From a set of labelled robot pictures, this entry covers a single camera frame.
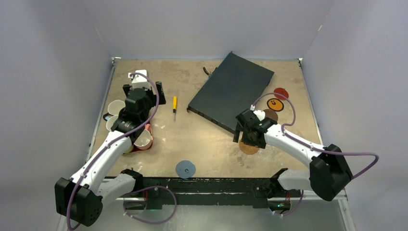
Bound woven cork coaster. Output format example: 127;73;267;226
239;141;259;155

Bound dark wooden coaster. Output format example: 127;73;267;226
263;109;279;122

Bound orange smiley coaster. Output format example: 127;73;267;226
267;98;284;112

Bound red round coaster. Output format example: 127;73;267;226
274;88;289;101

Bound blue grey smiley coaster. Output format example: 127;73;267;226
175;160;196;179

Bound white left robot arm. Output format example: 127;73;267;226
54;81;166;227

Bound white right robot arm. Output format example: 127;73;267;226
233;103;353;201

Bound green cup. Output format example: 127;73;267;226
124;145;134;154

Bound pink mug front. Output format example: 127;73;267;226
134;124;153;150

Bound dark flat metal box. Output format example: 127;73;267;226
187;52;274;133

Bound yellow handled screwdriver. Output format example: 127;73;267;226
172;96;178;121

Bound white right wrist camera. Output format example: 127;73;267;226
250;105;266;121

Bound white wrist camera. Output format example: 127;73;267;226
250;105;266;121
128;72;150;89

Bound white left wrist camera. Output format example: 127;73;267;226
128;72;150;89

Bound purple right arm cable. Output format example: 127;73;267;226
251;92;380;181

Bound aluminium table rail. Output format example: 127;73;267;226
88;57;122;154

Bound black handled pliers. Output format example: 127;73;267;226
203;67;217;77

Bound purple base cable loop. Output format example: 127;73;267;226
123;185;178;225

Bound black front base frame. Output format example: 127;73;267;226
128;177;301;209

